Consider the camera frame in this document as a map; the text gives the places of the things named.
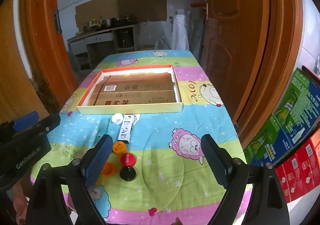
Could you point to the brown wooden door leaf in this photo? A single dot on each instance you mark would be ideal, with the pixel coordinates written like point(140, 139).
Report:
point(232, 39)

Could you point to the kitchen counter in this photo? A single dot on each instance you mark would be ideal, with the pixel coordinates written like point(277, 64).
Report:
point(100, 37)

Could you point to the red carton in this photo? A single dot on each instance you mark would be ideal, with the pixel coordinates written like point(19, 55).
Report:
point(300, 172)

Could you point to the white bottle cap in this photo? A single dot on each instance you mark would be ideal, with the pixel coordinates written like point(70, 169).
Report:
point(117, 118)

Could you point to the black stove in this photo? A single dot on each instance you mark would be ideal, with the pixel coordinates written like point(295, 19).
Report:
point(125, 21)

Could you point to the steel pot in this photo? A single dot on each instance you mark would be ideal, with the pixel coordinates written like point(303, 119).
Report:
point(106, 23)

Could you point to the yellow-orange bottle cap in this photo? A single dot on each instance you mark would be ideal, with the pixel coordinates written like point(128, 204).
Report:
point(119, 147)

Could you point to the orange wooden door frame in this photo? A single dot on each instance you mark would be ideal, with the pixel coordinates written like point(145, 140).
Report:
point(282, 52)

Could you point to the green drink carton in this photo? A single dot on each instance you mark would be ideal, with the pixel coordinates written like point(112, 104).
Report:
point(265, 142)
point(300, 109)

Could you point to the cartoon sheep printed tablecloth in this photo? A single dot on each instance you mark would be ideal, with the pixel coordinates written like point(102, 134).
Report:
point(162, 124)

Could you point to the light wooden panel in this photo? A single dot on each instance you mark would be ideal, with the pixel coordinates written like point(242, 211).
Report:
point(17, 84)

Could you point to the dark red flat box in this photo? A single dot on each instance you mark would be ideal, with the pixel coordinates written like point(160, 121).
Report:
point(310, 72)

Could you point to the white printed lighter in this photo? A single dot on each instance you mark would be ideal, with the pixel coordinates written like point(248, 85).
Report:
point(126, 128)

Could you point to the black bottle cap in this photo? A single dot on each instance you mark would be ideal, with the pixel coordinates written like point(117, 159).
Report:
point(127, 173)

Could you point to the red bottle cap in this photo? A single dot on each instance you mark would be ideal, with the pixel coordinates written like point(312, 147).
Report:
point(128, 159)

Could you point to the metal door hinge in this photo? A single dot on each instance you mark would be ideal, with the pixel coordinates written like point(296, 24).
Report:
point(57, 22)

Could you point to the flattened cardboard liner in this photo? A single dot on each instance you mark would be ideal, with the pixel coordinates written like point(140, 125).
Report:
point(140, 92)

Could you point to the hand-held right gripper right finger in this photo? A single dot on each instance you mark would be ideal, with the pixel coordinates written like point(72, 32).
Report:
point(215, 162)

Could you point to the shallow cream box tray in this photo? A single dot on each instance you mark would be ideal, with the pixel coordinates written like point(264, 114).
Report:
point(130, 109)

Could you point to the cardboard wall sheet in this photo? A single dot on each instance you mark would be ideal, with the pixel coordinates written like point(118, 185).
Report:
point(132, 5)
point(108, 8)
point(157, 4)
point(86, 14)

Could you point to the red paper strip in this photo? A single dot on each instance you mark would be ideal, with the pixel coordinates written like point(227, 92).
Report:
point(198, 5)

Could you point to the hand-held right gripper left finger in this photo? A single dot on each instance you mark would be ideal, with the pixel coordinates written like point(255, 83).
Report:
point(98, 162)

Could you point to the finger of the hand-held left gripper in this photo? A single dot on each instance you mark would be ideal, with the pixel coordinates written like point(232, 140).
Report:
point(48, 123)
point(26, 120)

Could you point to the deep orange bottle cap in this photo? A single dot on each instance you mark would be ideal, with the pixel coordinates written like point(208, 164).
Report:
point(109, 168)

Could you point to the teal lighter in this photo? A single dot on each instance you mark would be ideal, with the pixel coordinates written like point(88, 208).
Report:
point(103, 126)

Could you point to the white sack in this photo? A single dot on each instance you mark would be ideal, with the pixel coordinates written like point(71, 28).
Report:
point(180, 32)

